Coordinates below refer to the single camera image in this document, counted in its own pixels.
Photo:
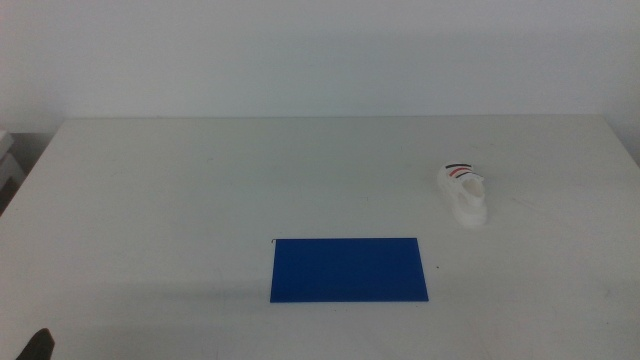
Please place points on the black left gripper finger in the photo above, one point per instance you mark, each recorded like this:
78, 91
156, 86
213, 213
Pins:
41, 346

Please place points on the blue rectangular mat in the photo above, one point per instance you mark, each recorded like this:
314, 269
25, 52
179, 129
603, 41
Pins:
348, 270

